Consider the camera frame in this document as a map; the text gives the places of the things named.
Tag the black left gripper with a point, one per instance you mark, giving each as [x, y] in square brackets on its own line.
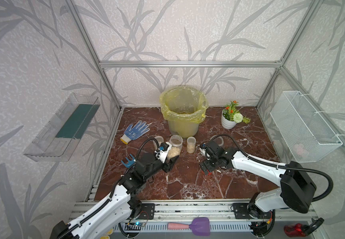
[166, 168]

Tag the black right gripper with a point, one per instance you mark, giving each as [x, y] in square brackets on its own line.
[207, 168]

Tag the brown-lidded oatmeal jar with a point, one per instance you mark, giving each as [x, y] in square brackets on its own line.
[218, 140]

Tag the red-lidded oatmeal jar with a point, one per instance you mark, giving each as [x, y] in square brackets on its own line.
[176, 141]

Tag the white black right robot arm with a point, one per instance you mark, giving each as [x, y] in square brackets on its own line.
[295, 189]

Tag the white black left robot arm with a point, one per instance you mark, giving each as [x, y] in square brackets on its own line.
[121, 203]

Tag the open glass jar with oatmeal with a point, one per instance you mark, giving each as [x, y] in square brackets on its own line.
[160, 140]

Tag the small open oatmeal jar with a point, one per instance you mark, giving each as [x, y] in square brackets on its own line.
[191, 144]

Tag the blue dotted white work glove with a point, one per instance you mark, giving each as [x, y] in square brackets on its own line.
[135, 131]

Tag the potted artificial flower plant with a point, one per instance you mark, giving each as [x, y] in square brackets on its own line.
[231, 116]

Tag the yellow plastic bin liner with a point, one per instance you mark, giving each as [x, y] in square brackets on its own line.
[183, 103]

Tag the yellow dotted glove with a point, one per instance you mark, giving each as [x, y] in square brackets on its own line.
[107, 235]

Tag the pink item in basket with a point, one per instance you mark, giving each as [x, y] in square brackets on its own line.
[300, 150]

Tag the red black handheld tool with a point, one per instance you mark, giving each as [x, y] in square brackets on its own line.
[302, 230]

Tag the blue wooden-handled garden fork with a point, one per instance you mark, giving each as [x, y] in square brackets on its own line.
[129, 161]

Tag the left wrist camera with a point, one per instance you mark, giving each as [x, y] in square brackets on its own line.
[162, 151]

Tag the purple pink-handled scoop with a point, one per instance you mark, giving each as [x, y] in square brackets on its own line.
[198, 226]

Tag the clear plastic wall shelf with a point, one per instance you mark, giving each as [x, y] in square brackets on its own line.
[60, 137]

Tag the white wire mesh basket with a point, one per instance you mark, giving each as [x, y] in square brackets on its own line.
[299, 122]

